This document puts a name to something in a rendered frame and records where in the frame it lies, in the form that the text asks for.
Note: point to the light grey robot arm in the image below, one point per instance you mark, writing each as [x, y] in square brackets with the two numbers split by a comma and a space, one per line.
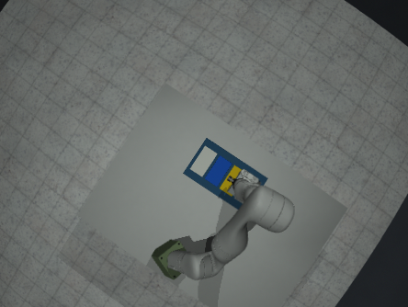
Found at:
[264, 207]

